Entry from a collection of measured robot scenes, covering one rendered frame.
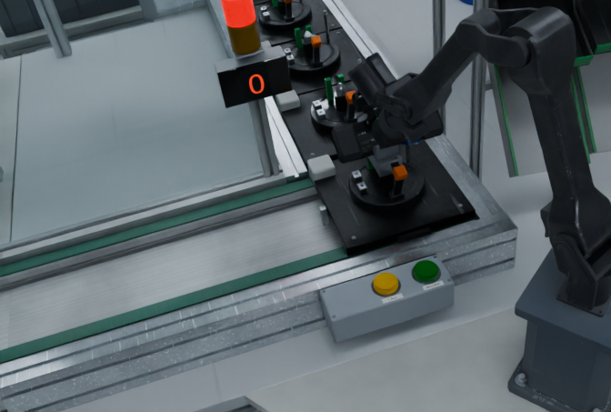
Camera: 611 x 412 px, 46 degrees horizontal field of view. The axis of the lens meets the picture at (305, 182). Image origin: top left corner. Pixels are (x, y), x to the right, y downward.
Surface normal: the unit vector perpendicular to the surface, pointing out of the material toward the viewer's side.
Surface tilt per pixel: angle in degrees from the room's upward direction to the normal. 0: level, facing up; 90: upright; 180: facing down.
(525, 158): 45
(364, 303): 0
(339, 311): 0
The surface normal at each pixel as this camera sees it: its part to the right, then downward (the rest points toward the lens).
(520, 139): -0.02, -0.08
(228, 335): 0.27, 0.60
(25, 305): -0.13, -0.75
